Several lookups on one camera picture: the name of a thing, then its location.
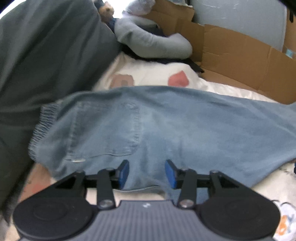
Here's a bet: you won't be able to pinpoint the dark grey pillow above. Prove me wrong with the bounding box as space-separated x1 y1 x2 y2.
1 1 119 218

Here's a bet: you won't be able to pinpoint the upright cardboard panel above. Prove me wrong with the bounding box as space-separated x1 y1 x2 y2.
282 9 296 60

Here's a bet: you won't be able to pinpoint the black cloth under pillow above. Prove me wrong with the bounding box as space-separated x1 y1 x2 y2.
120 22 205 74

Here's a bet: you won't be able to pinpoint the cream bear print bedsheet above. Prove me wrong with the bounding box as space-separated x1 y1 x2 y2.
0 52 296 241

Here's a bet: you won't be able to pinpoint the small teddy bear toy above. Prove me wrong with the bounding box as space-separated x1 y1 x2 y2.
93 0 114 23

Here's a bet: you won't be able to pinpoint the blue-capped detergent bottle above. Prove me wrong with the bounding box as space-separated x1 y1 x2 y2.
285 49 294 59

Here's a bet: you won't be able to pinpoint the grey neck pillow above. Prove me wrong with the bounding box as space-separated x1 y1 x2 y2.
114 16 193 59

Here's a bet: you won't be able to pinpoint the blue denim pants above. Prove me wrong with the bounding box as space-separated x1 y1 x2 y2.
29 86 295 199

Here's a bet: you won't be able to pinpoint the brown cardboard sheet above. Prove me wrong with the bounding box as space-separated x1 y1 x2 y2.
145 1 295 104

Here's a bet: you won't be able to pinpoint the white plastic-wrapped pillow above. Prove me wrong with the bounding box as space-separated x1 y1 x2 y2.
125 0 156 16

